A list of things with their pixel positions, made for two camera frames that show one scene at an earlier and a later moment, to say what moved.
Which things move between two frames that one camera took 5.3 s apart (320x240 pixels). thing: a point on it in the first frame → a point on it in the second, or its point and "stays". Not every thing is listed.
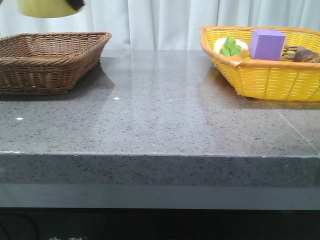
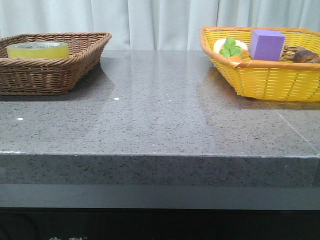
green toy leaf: (230, 48) stays
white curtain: (163, 25) stays
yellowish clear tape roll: (47, 8) → (38, 50)
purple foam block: (267, 45) stays
